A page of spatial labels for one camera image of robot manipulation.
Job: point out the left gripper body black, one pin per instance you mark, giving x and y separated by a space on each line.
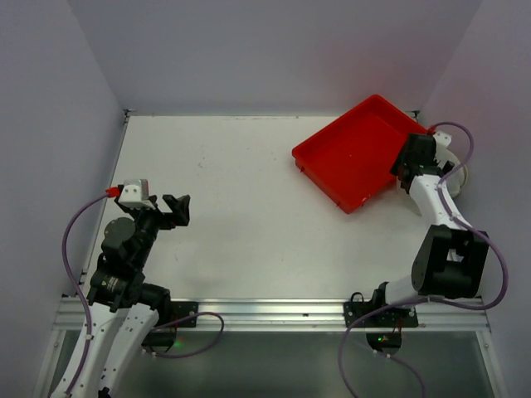
167 216

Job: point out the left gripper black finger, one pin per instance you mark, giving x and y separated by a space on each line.
170 204
181 212

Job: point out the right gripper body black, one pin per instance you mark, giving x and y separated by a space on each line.
411 167

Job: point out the white mesh laundry bag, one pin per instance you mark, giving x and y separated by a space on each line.
455 183

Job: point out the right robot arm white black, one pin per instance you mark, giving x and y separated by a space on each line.
450 261

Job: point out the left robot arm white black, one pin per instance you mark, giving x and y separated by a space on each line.
120 308

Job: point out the red plastic tray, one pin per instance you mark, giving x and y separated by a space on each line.
350 159

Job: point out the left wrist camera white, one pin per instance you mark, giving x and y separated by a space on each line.
135 193

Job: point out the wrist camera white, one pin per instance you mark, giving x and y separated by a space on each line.
135 193
443 140

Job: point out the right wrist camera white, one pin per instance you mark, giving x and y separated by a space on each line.
443 140

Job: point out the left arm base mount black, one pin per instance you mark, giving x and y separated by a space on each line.
165 335

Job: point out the aluminium mounting rail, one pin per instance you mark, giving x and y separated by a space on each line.
323 315

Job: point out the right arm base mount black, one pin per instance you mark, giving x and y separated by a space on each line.
391 321

